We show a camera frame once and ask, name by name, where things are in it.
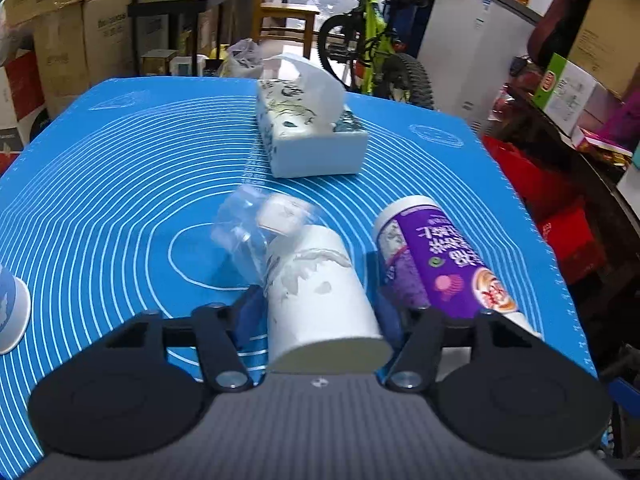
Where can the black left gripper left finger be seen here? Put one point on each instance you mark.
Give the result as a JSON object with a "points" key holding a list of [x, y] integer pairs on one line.
{"points": [[216, 332]]}

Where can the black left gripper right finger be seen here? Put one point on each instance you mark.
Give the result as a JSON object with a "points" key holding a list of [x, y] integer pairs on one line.
{"points": [[427, 343]]}

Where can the white paper cup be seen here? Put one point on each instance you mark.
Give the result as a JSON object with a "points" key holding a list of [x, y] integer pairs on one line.
{"points": [[320, 320]]}

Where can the blue striped paper cup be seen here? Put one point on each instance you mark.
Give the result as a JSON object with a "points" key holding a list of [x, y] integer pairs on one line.
{"points": [[15, 310]]}

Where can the purple labelled bottle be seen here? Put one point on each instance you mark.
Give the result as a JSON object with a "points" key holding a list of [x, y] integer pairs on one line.
{"points": [[425, 262]]}

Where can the clear plastic bag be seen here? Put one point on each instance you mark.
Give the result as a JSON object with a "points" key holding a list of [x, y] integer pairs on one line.
{"points": [[249, 219]]}

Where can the blue silicone baking mat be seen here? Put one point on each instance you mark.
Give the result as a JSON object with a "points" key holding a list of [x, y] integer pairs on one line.
{"points": [[109, 213]]}

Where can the white tissue box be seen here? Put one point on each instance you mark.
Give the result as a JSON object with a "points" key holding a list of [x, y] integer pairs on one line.
{"points": [[306, 127]]}

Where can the red white appliance box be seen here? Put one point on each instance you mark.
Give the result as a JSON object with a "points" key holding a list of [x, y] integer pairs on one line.
{"points": [[23, 111]]}

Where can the green white carton box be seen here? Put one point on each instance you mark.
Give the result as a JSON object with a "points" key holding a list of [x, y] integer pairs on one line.
{"points": [[563, 93]]}

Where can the green bicycle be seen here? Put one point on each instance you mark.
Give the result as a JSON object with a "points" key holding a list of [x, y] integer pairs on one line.
{"points": [[363, 51]]}

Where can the wooden stool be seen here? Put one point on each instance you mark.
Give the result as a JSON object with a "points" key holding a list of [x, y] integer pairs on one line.
{"points": [[305, 13]]}

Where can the cardboard box stack lower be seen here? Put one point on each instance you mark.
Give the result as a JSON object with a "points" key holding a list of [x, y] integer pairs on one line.
{"points": [[80, 46]]}

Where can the white chest freezer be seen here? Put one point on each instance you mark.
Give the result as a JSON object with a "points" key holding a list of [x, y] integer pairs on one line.
{"points": [[467, 50]]}

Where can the black trolley cart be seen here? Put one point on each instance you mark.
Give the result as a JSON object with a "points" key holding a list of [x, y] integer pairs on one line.
{"points": [[174, 10]]}

